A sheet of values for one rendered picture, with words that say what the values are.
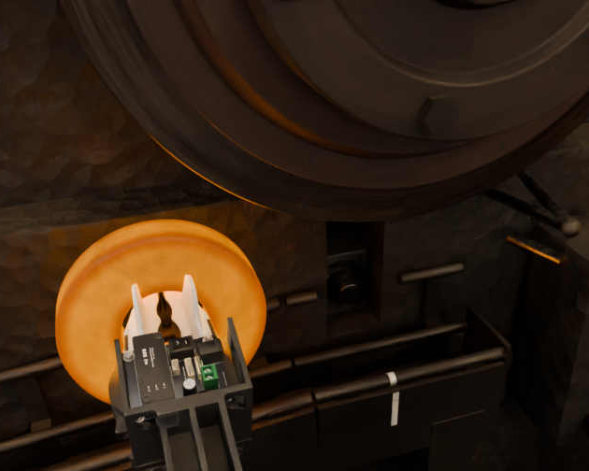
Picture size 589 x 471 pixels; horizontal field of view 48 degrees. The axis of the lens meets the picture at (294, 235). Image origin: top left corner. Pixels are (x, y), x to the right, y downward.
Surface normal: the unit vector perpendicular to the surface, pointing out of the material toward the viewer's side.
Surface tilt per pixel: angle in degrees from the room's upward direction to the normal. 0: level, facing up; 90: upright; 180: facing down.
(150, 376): 16
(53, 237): 90
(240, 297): 89
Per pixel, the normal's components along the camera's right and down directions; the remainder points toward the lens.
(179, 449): 0.06, -0.72
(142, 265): 0.29, 0.44
